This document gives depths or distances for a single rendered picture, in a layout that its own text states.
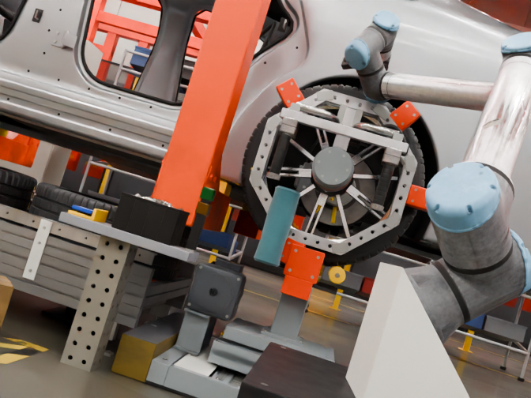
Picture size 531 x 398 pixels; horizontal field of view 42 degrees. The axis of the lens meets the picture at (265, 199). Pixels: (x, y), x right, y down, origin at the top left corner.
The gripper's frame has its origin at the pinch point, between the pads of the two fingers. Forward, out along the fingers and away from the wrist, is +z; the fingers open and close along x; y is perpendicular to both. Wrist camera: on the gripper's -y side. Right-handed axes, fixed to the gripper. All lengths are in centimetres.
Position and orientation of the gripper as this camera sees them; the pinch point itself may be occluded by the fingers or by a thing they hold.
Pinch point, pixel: (359, 88)
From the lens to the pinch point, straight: 261.9
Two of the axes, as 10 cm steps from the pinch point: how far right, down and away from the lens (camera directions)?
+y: 9.4, 3.1, -1.0
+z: -0.8, 5.2, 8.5
